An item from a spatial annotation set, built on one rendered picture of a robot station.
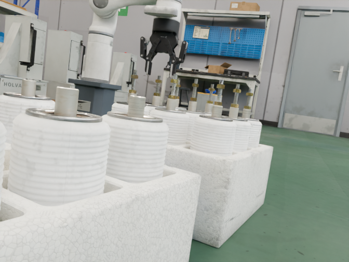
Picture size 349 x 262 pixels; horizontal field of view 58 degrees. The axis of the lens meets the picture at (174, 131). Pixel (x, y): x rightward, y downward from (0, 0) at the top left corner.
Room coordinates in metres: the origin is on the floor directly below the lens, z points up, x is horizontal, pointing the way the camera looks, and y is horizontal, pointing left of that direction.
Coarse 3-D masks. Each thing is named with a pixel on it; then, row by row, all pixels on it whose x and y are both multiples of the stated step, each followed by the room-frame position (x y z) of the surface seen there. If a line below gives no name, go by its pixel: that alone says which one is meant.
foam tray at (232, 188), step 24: (192, 168) 0.64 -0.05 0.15; (216, 168) 0.62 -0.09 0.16; (240, 168) 0.66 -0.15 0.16; (264, 168) 0.87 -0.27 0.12; (216, 192) 0.61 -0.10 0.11; (240, 192) 0.69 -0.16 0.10; (264, 192) 0.93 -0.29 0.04; (216, 216) 0.61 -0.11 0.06; (240, 216) 0.72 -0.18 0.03; (216, 240) 0.60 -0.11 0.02
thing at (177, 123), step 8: (152, 112) 0.74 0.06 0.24; (160, 112) 0.72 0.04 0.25; (168, 112) 0.72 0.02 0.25; (168, 120) 0.71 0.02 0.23; (176, 120) 0.72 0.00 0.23; (184, 120) 0.73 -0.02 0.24; (176, 128) 0.72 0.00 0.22; (184, 128) 0.73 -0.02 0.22; (168, 136) 0.71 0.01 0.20; (176, 136) 0.72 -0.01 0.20; (184, 136) 0.74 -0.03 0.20; (168, 144) 0.71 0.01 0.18; (176, 144) 0.72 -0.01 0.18; (184, 144) 0.74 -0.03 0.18
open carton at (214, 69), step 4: (224, 64) 5.60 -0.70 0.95; (228, 64) 5.66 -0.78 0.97; (208, 68) 5.68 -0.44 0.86; (212, 68) 5.63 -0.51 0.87; (216, 68) 5.59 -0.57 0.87; (220, 68) 5.58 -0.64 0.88; (224, 68) 5.71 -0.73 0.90; (208, 72) 5.67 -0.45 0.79; (212, 72) 5.62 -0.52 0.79; (216, 72) 5.58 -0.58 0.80; (220, 72) 5.60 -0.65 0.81
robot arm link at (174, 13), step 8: (160, 0) 0.89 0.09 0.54; (168, 0) 0.89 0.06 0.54; (144, 8) 0.86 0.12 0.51; (152, 8) 0.85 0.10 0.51; (160, 8) 0.85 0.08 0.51; (168, 8) 0.84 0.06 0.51; (176, 8) 0.84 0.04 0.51; (160, 16) 0.88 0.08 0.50; (168, 16) 0.87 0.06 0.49; (176, 16) 0.86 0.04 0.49
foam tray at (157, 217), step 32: (128, 192) 0.33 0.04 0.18; (160, 192) 0.36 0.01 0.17; (192, 192) 0.43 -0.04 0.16; (0, 224) 0.22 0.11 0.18; (32, 224) 0.22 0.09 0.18; (64, 224) 0.24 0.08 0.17; (96, 224) 0.27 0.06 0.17; (128, 224) 0.31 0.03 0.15; (160, 224) 0.37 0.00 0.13; (192, 224) 0.45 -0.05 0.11; (0, 256) 0.20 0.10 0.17; (32, 256) 0.22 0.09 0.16; (64, 256) 0.24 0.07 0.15; (96, 256) 0.28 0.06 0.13; (128, 256) 0.32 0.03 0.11; (160, 256) 0.38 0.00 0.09
